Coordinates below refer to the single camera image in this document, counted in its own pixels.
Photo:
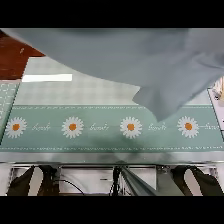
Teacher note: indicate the silver frame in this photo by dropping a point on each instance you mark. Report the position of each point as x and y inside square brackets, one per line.
[143, 186]

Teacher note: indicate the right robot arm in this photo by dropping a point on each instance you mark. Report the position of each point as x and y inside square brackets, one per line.
[203, 183]

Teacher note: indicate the grey-blue shirt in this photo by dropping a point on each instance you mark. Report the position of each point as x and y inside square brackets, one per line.
[133, 56]

